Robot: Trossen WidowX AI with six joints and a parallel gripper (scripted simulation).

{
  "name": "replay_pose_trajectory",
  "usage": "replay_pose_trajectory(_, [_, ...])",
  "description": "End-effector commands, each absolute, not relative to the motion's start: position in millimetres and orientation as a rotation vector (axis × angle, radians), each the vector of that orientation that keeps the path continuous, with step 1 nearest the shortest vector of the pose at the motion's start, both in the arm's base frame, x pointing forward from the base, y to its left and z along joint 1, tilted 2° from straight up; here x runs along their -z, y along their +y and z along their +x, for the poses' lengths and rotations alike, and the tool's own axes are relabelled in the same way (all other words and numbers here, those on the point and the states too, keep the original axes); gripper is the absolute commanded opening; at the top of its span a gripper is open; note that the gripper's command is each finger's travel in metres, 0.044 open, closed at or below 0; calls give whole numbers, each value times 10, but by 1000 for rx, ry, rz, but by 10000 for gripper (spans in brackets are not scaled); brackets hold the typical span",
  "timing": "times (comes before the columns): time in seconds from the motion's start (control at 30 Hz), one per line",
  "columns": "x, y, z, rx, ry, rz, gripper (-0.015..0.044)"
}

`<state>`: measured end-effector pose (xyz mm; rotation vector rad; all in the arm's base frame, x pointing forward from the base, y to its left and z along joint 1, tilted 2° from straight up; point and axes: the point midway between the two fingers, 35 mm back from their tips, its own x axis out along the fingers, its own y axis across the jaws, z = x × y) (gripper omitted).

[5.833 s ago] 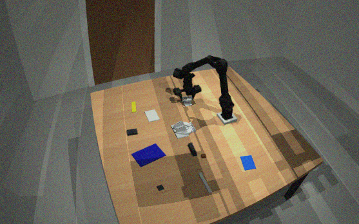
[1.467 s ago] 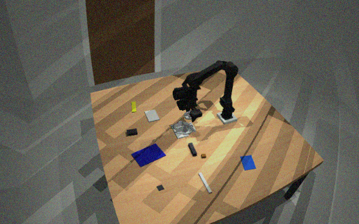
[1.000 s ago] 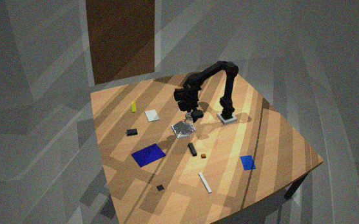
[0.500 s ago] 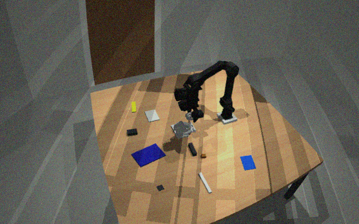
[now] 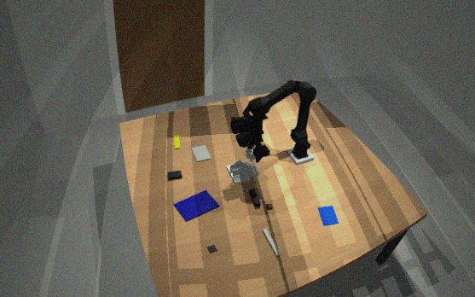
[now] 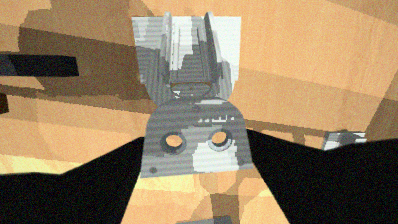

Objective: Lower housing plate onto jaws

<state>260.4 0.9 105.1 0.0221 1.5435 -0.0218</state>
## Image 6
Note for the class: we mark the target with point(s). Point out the small brown block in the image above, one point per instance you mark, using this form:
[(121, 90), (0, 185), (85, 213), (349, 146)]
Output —
[(4, 108)]

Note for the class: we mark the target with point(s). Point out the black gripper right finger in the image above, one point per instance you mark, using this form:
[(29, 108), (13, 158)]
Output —
[(311, 185)]

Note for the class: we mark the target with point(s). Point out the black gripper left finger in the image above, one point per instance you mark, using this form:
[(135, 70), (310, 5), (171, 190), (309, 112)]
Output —
[(97, 192)]

